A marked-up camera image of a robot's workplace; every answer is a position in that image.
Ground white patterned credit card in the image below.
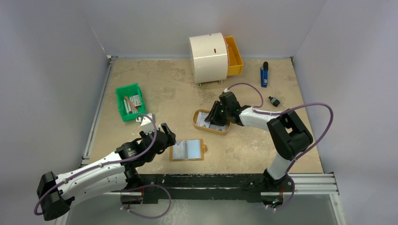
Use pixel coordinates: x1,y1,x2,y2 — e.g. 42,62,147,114
172,141,187,160

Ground yellow leather card holder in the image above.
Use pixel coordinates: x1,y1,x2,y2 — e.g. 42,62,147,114
169,139,207,162

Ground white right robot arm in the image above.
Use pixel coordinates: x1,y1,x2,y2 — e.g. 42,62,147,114
204,92,314,191

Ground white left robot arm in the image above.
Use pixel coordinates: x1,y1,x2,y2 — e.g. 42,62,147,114
34,123,176,221

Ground card pack in bin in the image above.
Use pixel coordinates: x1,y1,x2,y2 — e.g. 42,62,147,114
130,95,142,107

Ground tan oval tray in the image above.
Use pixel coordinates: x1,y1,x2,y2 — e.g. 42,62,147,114
192,109,230,135

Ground small black knob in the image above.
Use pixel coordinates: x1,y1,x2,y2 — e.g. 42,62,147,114
268,96,280,107

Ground yellow open drawer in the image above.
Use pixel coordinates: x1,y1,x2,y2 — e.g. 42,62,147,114
225,36,243,76

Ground blue black marker tool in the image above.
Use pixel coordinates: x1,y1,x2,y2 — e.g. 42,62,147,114
260,61,268,88

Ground pens in green bin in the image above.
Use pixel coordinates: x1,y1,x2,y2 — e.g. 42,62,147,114
124,96,138,114

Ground cream round drawer cabinet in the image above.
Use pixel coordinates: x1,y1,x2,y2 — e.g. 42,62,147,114
189,32,229,87

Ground green plastic bin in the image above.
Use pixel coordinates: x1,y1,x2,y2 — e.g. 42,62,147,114
115,83,146,122

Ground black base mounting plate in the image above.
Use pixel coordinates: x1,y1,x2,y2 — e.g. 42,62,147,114
121,173,295,207

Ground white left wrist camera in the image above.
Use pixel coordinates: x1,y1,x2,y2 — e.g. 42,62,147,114
136,113,156,134

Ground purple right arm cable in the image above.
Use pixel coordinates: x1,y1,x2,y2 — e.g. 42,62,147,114
226,82,334,174

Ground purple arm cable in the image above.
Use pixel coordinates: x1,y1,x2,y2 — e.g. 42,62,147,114
33,114,158,216
226,82,334,174

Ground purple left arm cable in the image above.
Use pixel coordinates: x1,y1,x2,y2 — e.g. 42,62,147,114
33,114,158,216

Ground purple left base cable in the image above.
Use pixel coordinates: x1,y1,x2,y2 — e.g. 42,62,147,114
119,182,172,219

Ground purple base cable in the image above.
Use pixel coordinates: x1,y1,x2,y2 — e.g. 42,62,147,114
264,175,295,212
119,182,172,219

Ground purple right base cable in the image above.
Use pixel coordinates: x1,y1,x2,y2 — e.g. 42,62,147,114
264,175,295,212

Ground aluminium frame rail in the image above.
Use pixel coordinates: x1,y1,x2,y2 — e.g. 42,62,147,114
56,56,340,225

